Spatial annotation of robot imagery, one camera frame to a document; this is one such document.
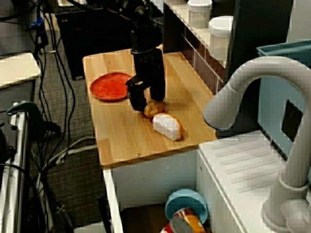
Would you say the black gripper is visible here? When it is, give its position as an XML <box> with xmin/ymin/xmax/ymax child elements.
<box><xmin>125</xmin><ymin>48</ymin><xmax>167</xmax><ymax>113</ymax></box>

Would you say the brown toy chicken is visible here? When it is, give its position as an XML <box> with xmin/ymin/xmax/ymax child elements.
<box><xmin>143</xmin><ymin>100</ymin><xmax>166</xmax><ymax>119</ymax></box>

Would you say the toy bread slice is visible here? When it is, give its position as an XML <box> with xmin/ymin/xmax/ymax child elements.
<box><xmin>152</xmin><ymin>112</ymin><xmax>183</xmax><ymax>141</ymax></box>

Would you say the red plate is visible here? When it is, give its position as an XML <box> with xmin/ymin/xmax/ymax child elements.
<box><xmin>89</xmin><ymin>72</ymin><xmax>134</xmax><ymax>102</ymax></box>

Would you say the dark tiled backsplash ledge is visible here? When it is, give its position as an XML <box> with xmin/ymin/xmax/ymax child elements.
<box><xmin>167</xmin><ymin>0</ymin><xmax>230</xmax><ymax>95</ymax></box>

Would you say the black computer tower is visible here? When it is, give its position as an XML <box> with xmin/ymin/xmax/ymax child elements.
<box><xmin>55</xmin><ymin>6</ymin><xmax>137</xmax><ymax>81</ymax></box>

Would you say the large white lidded jar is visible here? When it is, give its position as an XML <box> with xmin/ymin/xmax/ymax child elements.
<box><xmin>208</xmin><ymin>16</ymin><xmax>234</xmax><ymax>61</ymax></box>

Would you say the small white lidded jar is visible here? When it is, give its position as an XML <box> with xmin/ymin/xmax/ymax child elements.
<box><xmin>187</xmin><ymin>0</ymin><xmax>213</xmax><ymax>29</ymax></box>

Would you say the light blue bowl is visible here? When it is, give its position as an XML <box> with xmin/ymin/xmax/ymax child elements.
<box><xmin>165</xmin><ymin>189</ymin><xmax>209</xmax><ymax>224</ymax></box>

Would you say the grey toy faucet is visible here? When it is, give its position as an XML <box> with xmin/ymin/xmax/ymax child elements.
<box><xmin>202</xmin><ymin>56</ymin><xmax>311</xmax><ymax>231</ymax></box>

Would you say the white toy sink unit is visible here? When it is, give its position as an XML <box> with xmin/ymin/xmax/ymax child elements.
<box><xmin>102</xmin><ymin>130</ymin><xmax>311</xmax><ymax>233</ymax></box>

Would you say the black metal bar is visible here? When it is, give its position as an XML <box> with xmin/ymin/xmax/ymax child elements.
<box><xmin>96</xmin><ymin>193</ymin><xmax>113</xmax><ymax>233</ymax></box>

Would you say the teal plastic bin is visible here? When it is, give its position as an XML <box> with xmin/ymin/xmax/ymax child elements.
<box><xmin>256</xmin><ymin>40</ymin><xmax>311</xmax><ymax>161</ymax></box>

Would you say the wide dark upright panel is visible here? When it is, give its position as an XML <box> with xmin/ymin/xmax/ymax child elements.
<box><xmin>225</xmin><ymin>0</ymin><xmax>294</xmax><ymax>133</ymax></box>

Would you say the orange labelled tin can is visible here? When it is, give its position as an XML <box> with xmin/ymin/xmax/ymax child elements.
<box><xmin>169</xmin><ymin>208</ymin><xmax>207</xmax><ymax>233</ymax></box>

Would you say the white side table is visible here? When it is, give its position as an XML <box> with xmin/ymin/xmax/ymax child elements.
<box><xmin>0</xmin><ymin>52</ymin><xmax>41</xmax><ymax>89</ymax></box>

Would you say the narrow dark upright post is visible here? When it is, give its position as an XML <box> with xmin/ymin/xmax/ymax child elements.
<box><xmin>163</xmin><ymin>2</ymin><xmax>187</xmax><ymax>53</ymax></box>

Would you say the black cable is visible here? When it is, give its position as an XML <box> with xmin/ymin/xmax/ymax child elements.
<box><xmin>43</xmin><ymin>12</ymin><xmax>76</xmax><ymax>170</ymax></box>

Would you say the grey cable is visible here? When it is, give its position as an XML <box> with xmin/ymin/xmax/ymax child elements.
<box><xmin>43</xmin><ymin>136</ymin><xmax>98</xmax><ymax>168</ymax></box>

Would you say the blue cable clip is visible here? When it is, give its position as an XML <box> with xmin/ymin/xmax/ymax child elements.
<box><xmin>27</xmin><ymin>16</ymin><xmax>44</xmax><ymax>29</ymax></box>

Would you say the aluminium frame rail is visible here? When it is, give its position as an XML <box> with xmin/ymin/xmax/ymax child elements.
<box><xmin>0</xmin><ymin>104</ymin><xmax>31</xmax><ymax>233</ymax></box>

